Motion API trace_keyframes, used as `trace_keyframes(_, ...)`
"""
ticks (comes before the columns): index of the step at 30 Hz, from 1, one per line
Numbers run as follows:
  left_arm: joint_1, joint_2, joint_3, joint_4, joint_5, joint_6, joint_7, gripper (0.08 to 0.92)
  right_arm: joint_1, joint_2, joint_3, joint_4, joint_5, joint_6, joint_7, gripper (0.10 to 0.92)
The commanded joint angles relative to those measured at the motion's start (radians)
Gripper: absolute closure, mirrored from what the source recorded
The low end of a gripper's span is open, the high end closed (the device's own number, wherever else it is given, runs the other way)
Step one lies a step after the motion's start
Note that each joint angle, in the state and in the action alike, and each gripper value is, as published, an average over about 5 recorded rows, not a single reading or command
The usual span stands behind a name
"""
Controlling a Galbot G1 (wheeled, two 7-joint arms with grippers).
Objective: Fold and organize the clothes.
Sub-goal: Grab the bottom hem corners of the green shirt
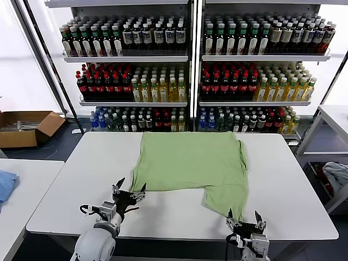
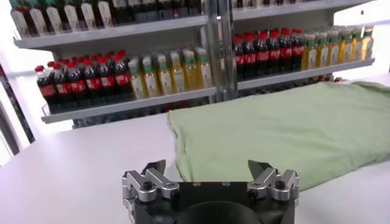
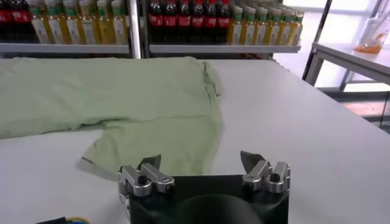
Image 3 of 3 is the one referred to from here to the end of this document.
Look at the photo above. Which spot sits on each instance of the grey metal shelf rack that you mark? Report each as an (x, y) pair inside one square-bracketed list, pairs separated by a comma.
[(61, 48), (213, 48)]

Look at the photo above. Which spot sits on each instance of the cola bottle red cap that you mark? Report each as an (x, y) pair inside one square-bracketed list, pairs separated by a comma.
[(20, 16), (210, 21), (170, 21), (184, 21), (156, 21), (197, 21), (223, 21), (4, 16)]

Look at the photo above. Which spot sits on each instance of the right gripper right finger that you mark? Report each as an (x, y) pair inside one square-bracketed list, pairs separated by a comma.
[(274, 179)]

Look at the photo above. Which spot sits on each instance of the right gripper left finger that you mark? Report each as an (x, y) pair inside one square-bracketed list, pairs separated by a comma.
[(134, 179)]

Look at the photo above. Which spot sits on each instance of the plastic cup orange liquid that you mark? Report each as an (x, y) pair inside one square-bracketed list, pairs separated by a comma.
[(368, 45)]

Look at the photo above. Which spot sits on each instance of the light green shirt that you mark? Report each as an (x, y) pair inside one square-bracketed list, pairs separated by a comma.
[(137, 97)]

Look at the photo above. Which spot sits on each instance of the white metal frame table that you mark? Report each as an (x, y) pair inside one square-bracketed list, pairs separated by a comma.
[(350, 58)]

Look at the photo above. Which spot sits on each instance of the black metal pole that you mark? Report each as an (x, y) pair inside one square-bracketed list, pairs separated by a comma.
[(317, 38)]

